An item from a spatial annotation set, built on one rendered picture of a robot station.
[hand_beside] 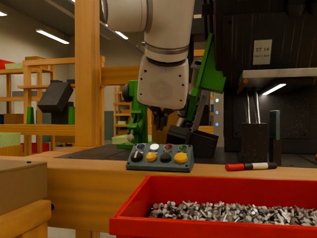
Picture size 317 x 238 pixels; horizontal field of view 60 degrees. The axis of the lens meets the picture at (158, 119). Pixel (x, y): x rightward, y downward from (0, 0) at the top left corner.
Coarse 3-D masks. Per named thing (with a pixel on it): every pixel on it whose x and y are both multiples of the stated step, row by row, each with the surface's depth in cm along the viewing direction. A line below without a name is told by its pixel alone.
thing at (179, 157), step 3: (177, 153) 63; (180, 153) 63; (183, 153) 63; (177, 156) 62; (180, 156) 62; (183, 156) 62; (186, 156) 62; (177, 159) 61; (180, 159) 61; (183, 159) 61; (186, 159) 62; (177, 162) 62; (180, 162) 61; (183, 162) 61
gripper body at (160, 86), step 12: (144, 60) 52; (144, 72) 53; (156, 72) 52; (168, 72) 52; (180, 72) 51; (144, 84) 54; (156, 84) 54; (168, 84) 53; (180, 84) 53; (144, 96) 56; (156, 96) 55; (168, 96) 55; (180, 96) 54; (168, 108) 57; (180, 108) 56
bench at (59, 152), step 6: (60, 150) 117; (66, 150) 117; (72, 150) 117; (78, 150) 117; (30, 156) 100; (36, 156) 100; (42, 156) 100; (48, 156) 100; (54, 156) 100; (78, 234) 133; (84, 234) 133; (90, 234) 132; (96, 234) 136
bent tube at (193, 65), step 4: (196, 60) 92; (200, 60) 92; (192, 64) 90; (196, 64) 93; (200, 64) 93; (196, 68) 90; (196, 72) 92; (192, 76) 95; (196, 76) 93; (192, 80) 96; (196, 80) 95; (192, 84) 96; (192, 88) 97; (180, 120) 90; (184, 120) 90; (176, 124) 90; (180, 124) 89; (184, 124) 90
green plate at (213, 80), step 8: (208, 40) 81; (208, 48) 81; (208, 56) 83; (208, 64) 83; (200, 72) 82; (208, 72) 83; (216, 72) 82; (200, 80) 82; (208, 80) 83; (216, 80) 82; (224, 80) 82; (200, 88) 88; (208, 88) 83; (216, 88) 82
